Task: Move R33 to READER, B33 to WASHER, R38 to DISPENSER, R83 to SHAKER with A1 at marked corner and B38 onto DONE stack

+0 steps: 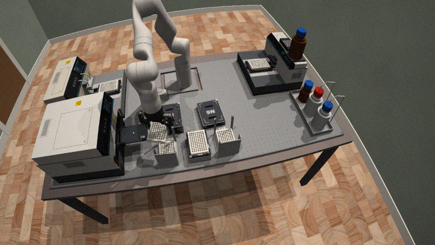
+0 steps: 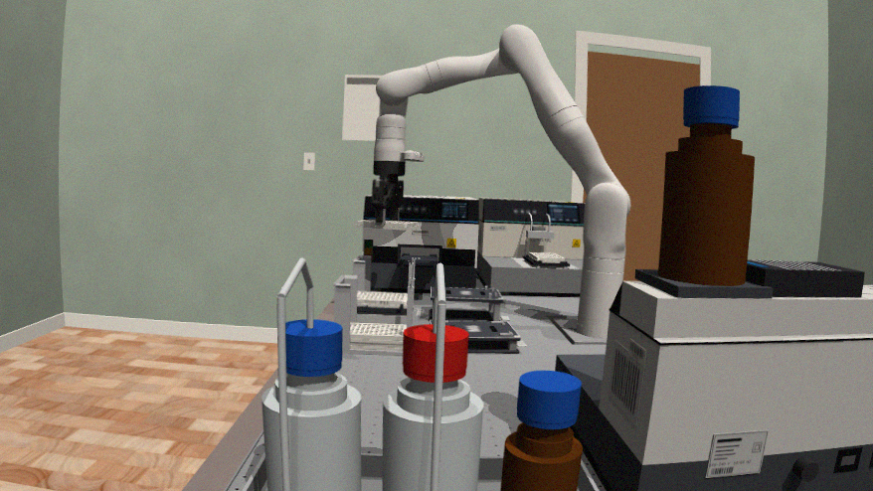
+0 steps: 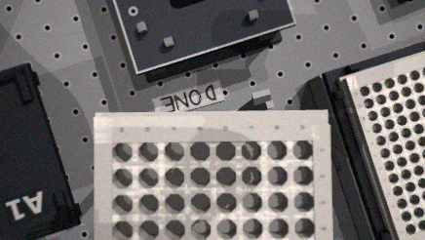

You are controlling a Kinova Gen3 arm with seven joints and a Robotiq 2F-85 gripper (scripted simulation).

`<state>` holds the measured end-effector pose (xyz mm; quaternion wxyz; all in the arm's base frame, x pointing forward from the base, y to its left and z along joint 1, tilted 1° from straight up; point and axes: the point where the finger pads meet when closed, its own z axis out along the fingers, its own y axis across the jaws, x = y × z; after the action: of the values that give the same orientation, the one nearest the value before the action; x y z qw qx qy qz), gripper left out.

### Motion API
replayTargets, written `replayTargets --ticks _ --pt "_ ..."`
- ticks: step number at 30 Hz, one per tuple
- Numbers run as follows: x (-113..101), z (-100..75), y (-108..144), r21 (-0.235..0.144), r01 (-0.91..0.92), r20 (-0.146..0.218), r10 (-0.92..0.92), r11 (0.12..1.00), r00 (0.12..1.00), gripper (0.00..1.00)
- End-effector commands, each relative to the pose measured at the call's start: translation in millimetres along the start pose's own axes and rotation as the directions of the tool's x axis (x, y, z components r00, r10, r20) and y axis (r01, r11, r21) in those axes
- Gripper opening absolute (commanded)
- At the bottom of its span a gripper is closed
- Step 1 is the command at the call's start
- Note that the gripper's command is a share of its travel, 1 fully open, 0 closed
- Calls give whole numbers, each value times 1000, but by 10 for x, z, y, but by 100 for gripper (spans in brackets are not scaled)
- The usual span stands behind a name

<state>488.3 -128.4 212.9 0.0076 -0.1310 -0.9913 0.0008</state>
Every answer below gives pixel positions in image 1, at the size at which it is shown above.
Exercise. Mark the red bottle cap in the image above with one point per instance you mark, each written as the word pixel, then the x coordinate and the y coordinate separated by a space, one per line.
pixel 318 92

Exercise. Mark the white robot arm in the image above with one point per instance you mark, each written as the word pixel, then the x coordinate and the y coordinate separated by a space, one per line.
pixel 142 74

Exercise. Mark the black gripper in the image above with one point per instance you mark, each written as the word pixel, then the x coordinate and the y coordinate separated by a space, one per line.
pixel 157 117

